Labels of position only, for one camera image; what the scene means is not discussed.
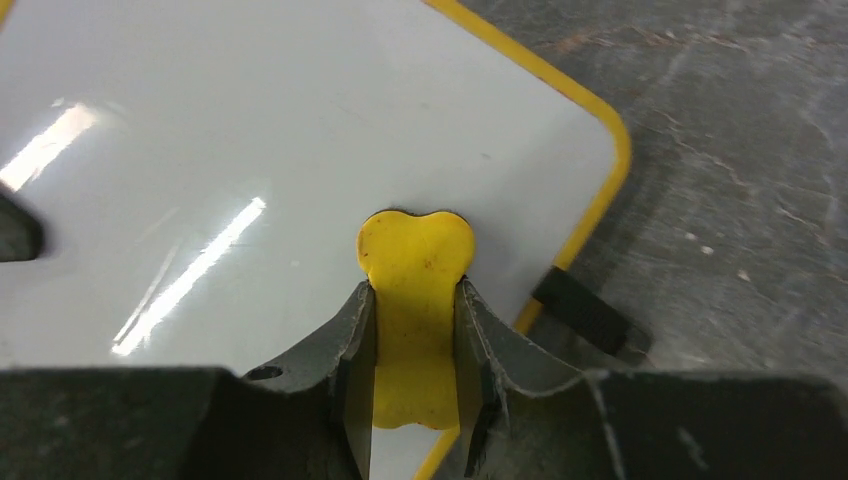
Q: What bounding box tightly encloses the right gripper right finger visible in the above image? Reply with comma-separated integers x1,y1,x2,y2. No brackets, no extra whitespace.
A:
453,280,847,479

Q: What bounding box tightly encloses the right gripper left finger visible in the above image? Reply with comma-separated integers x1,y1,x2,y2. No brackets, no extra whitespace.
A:
1,282,377,479

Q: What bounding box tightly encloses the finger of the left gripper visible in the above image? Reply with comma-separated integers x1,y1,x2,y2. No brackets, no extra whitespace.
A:
1,189,44,263

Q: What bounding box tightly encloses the yellow bone shaped eraser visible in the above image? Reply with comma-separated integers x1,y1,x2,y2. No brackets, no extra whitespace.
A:
356,210,475,430

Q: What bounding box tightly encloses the yellow framed whiteboard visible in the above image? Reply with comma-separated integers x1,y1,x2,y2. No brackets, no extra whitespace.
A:
1,1,632,479

